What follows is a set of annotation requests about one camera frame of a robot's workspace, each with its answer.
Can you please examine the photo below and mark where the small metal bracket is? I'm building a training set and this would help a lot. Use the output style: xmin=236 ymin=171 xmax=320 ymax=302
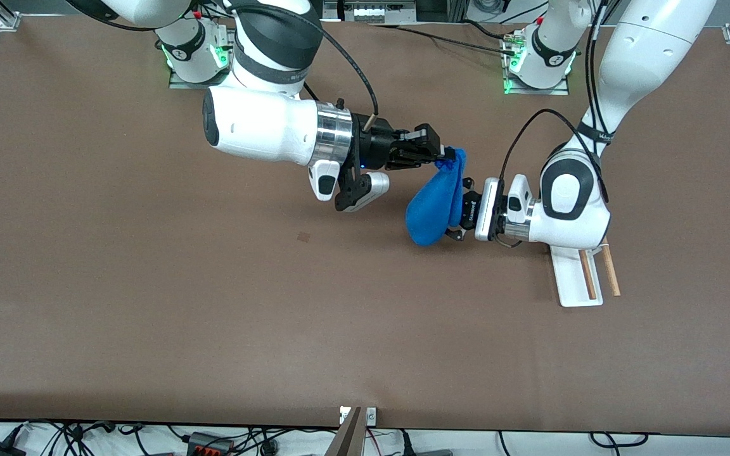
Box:
xmin=340 ymin=407 xmax=378 ymax=426

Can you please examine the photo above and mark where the long black table cable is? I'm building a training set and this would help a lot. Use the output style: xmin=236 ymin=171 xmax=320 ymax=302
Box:
xmin=368 ymin=24 xmax=518 ymax=56

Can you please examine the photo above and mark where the short curved black cable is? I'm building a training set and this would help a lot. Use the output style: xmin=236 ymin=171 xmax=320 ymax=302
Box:
xmin=460 ymin=19 xmax=518 ymax=42

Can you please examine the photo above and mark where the wooden rack rod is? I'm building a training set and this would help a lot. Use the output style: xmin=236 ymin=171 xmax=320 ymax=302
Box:
xmin=601 ymin=244 xmax=621 ymax=297
xmin=579 ymin=250 xmax=597 ymax=300

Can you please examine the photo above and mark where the blue towel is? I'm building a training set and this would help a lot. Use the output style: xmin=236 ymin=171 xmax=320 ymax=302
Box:
xmin=405 ymin=148 xmax=468 ymax=247

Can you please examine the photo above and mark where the white power strip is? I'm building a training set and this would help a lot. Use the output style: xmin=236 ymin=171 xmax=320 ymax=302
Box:
xmin=343 ymin=0 xmax=418 ymax=25

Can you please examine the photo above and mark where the grey metal beam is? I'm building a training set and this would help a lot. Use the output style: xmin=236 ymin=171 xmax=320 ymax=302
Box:
xmin=325 ymin=407 xmax=366 ymax=456

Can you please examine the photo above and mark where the black orange connector box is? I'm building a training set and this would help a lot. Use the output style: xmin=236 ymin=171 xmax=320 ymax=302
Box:
xmin=186 ymin=432 xmax=234 ymax=456

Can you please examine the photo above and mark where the white rectangular tray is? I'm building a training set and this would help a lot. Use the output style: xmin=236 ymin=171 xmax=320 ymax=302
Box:
xmin=550 ymin=244 xmax=604 ymax=308

